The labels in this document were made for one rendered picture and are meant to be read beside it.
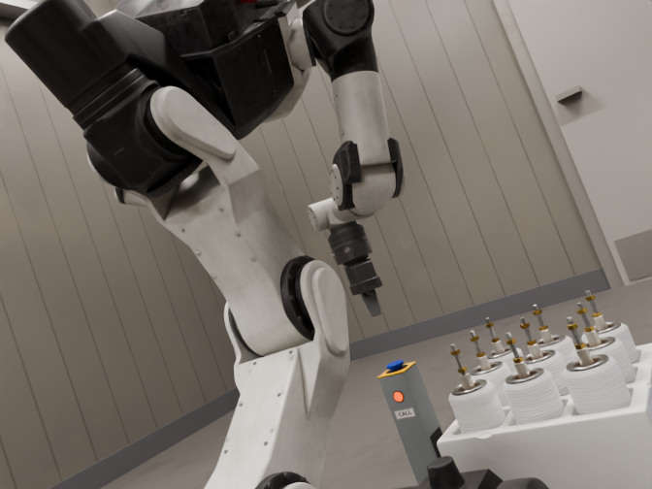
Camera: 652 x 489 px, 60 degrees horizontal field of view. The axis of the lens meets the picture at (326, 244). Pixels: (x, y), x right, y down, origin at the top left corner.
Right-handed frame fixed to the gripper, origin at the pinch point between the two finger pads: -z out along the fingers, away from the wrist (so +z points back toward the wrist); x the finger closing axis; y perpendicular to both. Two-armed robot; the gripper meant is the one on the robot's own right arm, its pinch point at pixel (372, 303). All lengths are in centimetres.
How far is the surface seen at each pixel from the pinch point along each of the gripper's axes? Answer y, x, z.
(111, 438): 112, 190, -27
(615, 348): -35, -28, -23
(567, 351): -35.0, -10.8, -24.6
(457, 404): -5.2, -17.1, -23.8
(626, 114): -184, 117, 36
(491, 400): -11.2, -19.4, -25.0
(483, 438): -6.0, -22.1, -30.1
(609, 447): -21, -37, -35
